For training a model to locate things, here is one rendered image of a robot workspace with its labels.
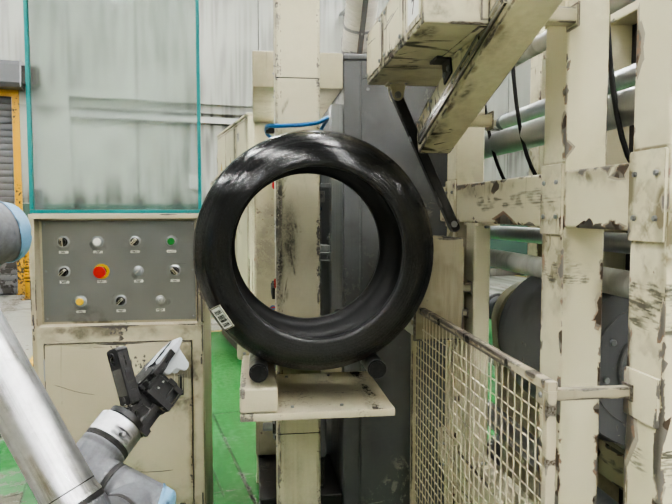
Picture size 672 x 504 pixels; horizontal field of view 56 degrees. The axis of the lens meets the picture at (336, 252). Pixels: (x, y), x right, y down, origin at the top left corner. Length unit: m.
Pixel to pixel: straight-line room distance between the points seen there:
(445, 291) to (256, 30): 9.84
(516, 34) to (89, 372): 1.66
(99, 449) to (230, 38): 10.32
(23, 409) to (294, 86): 1.15
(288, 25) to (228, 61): 9.32
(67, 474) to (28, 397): 0.13
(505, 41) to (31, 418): 1.08
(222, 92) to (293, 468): 9.49
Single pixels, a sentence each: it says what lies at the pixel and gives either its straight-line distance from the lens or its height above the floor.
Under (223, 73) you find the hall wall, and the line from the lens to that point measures 11.14.
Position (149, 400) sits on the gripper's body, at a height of 0.90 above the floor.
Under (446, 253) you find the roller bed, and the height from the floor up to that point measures 1.15.
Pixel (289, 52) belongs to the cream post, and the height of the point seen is 1.73.
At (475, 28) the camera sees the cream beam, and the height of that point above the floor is 1.64.
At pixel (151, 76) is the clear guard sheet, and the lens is 2.24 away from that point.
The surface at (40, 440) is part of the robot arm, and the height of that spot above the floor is 0.93.
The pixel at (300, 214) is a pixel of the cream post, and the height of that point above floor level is 1.27.
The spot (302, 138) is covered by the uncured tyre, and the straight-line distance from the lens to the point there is 1.47.
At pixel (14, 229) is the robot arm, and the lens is 1.30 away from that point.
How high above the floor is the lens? 1.28
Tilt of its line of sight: 4 degrees down
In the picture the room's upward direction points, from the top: straight up
